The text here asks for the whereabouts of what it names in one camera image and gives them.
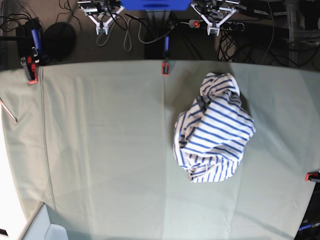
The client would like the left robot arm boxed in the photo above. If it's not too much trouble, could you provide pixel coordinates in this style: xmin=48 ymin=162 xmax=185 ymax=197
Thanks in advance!
xmin=190 ymin=0 xmax=240 ymax=27

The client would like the blue white striped t-shirt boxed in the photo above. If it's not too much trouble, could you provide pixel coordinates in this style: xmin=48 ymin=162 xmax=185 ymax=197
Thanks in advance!
xmin=173 ymin=72 xmax=256 ymax=183

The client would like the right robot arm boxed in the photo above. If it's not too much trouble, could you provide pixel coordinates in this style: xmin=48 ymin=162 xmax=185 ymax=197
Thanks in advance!
xmin=76 ymin=0 xmax=125 ymax=28

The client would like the white power strip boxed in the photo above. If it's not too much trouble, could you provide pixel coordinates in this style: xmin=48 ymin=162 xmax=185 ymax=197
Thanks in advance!
xmin=188 ymin=19 xmax=245 ymax=32

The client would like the red black clamp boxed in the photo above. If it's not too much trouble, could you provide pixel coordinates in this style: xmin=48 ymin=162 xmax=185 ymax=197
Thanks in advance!
xmin=162 ymin=36 xmax=170 ymax=76
xmin=305 ymin=171 xmax=320 ymax=183
xmin=20 ymin=19 xmax=42 ymax=85

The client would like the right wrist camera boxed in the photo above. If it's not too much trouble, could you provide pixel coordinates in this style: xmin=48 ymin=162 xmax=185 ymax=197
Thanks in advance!
xmin=96 ymin=25 xmax=109 ymax=36

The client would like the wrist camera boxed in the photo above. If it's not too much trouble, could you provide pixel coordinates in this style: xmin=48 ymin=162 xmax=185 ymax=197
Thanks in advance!
xmin=206 ymin=25 xmax=220 ymax=36
xmin=96 ymin=25 xmax=109 ymax=36

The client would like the red black clamp right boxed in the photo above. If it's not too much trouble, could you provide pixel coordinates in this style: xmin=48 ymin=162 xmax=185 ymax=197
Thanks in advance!
xmin=305 ymin=171 xmax=320 ymax=183

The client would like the red black clamp middle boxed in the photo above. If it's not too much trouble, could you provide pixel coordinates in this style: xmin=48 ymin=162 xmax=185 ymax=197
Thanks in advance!
xmin=162 ymin=36 xmax=170 ymax=76

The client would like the green table cloth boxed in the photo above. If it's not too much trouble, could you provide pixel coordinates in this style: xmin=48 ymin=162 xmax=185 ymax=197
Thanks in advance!
xmin=0 ymin=60 xmax=320 ymax=240

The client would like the black round stand base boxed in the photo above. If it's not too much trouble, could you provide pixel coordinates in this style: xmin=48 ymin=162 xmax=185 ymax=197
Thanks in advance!
xmin=43 ymin=22 xmax=77 ymax=61

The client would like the white plastic bin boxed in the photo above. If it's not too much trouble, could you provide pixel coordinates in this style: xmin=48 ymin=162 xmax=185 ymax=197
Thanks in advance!
xmin=17 ymin=201 xmax=69 ymax=240

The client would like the red black clamp left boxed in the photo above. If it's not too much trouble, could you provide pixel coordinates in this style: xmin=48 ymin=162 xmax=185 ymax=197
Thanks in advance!
xmin=20 ymin=19 xmax=42 ymax=85

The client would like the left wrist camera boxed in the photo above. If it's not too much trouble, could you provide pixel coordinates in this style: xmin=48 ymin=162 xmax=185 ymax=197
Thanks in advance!
xmin=206 ymin=25 xmax=220 ymax=36

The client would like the metal rod on table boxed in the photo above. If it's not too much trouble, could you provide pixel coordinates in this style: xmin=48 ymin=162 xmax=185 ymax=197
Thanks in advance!
xmin=0 ymin=98 xmax=18 ymax=124

